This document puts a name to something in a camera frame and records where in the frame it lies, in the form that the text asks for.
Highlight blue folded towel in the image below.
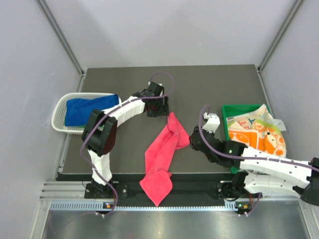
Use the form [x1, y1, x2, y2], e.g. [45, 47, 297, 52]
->
[64, 94, 120, 127]

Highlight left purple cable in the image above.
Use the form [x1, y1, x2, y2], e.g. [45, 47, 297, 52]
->
[80, 72, 174, 217]

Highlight white slotted cable duct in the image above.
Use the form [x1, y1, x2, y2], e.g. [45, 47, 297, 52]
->
[50, 201, 248, 212]

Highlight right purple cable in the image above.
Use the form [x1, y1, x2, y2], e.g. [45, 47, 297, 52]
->
[200, 105, 319, 217]

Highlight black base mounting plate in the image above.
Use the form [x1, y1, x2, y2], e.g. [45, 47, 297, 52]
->
[84, 181, 250, 200]

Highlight white perforated basket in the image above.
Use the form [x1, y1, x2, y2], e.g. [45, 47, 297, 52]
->
[51, 93, 122, 134]

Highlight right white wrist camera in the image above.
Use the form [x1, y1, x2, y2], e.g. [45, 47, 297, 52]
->
[202, 113, 220, 133]

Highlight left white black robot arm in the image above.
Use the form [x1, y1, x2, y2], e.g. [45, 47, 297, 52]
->
[81, 82, 168, 198]

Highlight purple cable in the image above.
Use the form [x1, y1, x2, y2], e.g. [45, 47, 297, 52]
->
[200, 105, 319, 217]
[80, 72, 174, 217]

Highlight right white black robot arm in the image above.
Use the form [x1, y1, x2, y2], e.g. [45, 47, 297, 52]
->
[189, 126, 319, 206]

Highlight orange white patterned towel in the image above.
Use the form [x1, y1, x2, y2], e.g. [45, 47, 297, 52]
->
[222, 104, 287, 157]

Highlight green plastic tray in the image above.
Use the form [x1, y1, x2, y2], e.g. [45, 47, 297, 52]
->
[221, 103, 270, 174]

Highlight pink microfiber towel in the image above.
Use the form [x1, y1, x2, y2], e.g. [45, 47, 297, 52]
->
[140, 112, 189, 207]

